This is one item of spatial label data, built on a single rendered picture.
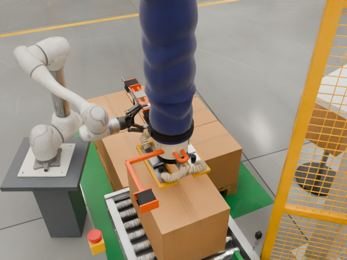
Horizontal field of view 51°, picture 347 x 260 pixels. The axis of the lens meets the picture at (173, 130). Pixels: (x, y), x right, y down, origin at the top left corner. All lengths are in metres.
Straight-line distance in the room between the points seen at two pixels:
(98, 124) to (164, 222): 0.61
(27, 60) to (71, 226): 1.41
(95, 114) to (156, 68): 0.43
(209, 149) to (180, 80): 1.44
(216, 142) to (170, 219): 1.18
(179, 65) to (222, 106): 2.82
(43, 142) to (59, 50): 0.62
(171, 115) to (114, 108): 1.78
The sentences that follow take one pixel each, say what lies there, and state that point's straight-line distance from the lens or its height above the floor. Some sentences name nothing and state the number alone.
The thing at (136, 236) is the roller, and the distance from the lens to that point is 2.41.
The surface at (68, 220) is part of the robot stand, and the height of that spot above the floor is 0.22.
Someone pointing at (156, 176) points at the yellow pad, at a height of 1.16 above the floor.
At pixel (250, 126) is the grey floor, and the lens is 4.06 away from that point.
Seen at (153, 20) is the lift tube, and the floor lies 1.97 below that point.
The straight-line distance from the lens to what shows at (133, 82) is 2.32.
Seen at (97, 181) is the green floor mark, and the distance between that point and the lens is 3.49.
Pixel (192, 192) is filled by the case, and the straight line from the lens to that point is 2.07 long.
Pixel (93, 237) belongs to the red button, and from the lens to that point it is 1.83.
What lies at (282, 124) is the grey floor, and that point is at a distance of 4.16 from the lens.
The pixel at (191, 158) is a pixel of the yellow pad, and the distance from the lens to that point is 1.94.
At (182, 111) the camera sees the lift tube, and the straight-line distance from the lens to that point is 1.65.
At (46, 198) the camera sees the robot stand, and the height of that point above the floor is 0.49.
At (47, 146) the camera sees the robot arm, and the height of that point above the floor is 0.93.
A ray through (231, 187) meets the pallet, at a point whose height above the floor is 0.11.
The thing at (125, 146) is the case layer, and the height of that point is 0.54.
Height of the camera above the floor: 2.53
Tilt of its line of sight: 40 degrees down
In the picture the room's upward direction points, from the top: 1 degrees counter-clockwise
